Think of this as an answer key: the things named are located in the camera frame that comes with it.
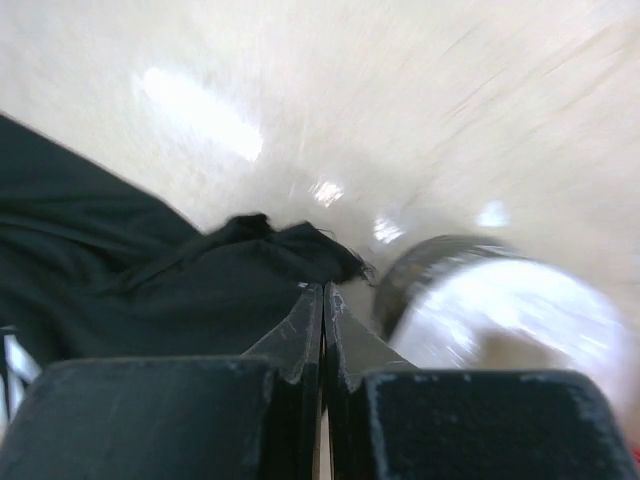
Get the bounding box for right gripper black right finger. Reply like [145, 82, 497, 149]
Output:
[324, 285, 639, 479]

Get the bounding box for black printed t-shirt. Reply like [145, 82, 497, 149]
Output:
[1, 118, 368, 365]

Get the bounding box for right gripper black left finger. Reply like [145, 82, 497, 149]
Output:
[1, 286, 323, 479]

